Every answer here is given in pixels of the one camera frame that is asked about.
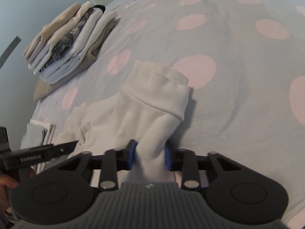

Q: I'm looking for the stack of folded clothes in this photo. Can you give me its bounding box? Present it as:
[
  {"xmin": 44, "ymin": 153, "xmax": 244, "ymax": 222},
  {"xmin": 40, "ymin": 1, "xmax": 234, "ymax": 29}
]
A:
[{"xmin": 22, "ymin": 1, "xmax": 118, "ymax": 101}]

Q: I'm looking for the grey pink-dotted bed sheet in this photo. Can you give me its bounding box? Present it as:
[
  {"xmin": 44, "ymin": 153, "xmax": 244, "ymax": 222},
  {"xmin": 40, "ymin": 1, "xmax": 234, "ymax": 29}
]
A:
[{"xmin": 33, "ymin": 0, "xmax": 304, "ymax": 222}]

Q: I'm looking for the left hand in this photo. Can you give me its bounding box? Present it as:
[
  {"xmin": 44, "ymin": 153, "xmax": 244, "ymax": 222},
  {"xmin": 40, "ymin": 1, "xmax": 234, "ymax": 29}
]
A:
[{"xmin": 0, "ymin": 167, "xmax": 36, "ymax": 220}]

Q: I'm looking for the folded white cloth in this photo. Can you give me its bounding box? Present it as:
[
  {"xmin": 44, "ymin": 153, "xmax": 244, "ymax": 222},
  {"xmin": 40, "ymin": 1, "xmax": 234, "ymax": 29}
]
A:
[{"xmin": 20, "ymin": 117, "xmax": 58, "ymax": 172}]

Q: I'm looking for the cream white sweatshirt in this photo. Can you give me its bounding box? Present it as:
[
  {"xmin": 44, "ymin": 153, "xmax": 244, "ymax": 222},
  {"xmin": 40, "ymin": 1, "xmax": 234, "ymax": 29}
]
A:
[{"xmin": 55, "ymin": 61, "xmax": 190, "ymax": 183}]

